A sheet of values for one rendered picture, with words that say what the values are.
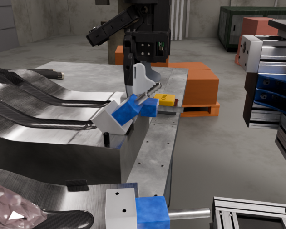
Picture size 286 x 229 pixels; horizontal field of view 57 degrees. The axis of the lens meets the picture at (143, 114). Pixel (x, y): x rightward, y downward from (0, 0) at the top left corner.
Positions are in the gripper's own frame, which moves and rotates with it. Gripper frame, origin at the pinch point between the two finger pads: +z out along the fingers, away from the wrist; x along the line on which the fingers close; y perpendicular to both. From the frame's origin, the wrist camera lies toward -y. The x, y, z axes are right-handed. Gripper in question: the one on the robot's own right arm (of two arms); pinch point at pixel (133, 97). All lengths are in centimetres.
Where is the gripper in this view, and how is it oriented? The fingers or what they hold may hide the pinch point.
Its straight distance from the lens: 57.1
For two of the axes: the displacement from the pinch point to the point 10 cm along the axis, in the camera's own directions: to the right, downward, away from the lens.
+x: 2.1, -4.0, 8.9
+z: 0.0, 9.1, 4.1
